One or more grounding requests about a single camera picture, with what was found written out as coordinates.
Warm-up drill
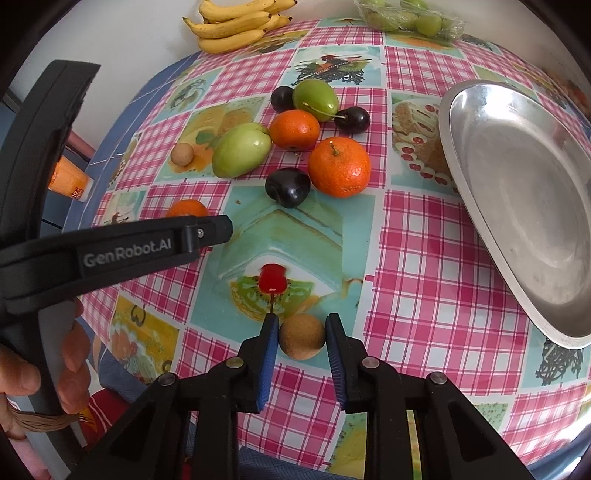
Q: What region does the medium orange tangerine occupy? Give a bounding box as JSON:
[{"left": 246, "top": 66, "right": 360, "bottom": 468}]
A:
[{"left": 269, "top": 109, "right": 320, "bottom": 151}]

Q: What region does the small orange tangerine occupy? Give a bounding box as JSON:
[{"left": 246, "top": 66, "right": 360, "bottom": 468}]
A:
[{"left": 166, "top": 199, "right": 209, "bottom": 218}]

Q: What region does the blue cloth under tablecloth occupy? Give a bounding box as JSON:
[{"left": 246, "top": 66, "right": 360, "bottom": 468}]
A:
[{"left": 62, "top": 53, "right": 199, "bottom": 232}]

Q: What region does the orange plastic cup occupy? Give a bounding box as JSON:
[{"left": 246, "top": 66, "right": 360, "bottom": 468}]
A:
[{"left": 48, "top": 156, "right": 94, "bottom": 202}]

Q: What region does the person's left hand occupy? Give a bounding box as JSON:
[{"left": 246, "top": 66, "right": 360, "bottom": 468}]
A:
[{"left": 1, "top": 298, "right": 90, "bottom": 441}]

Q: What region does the plastic tray of green fruits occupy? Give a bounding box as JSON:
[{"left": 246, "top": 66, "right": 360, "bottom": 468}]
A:
[{"left": 355, "top": 0, "right": 465, "bottom": 42}]

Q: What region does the dark green mango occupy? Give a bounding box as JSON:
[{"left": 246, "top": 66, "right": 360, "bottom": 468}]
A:
[{"left": 293, "top": 79, "right": 339, "bottom": 123}]

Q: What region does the dark cherry front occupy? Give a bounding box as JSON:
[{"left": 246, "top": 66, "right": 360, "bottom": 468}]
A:
[{"left": 264, "top": 167, "right": 311, "bottom": 208}]

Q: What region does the pink checkered tablecloth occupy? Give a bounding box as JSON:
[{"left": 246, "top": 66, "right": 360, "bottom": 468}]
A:
[{"left": 82, "top": 18, "right": 590, "bottom": 464}]

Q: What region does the dark cherry with stem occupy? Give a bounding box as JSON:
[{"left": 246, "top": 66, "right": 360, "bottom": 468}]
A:
[{"left": 334, "top": 106, "right": 370, "bottom": 135}]

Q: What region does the yellow banana bunch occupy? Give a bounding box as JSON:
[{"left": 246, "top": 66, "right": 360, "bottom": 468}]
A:
[{"left": 182, "top": 0, "right": 297, "bottom": 55}]

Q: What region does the silver metal bowl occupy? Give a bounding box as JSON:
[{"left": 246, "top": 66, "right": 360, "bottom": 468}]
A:
[{"left": 439, "top": 80, "right": 590, "bottom": 349}]

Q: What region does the dark cherry back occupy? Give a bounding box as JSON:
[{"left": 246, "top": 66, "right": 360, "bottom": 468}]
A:
[{"left": 270, "top": 86, "right": 296, "bottom": 113}]

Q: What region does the small brown longan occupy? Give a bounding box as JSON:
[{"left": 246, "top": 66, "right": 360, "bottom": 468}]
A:
[{"left": 170, "top": 142, "right": 194, "bottom": 168}]

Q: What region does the large orange tangerine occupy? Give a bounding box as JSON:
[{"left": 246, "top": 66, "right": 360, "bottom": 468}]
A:
[{"left": 308, "top": 136, "right": 372, "bottom": 198}]

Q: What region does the pale green mango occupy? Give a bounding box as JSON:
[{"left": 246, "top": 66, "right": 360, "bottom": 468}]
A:
[{"left": 211, "top": 122, "right": 273, "bottom": 178}]

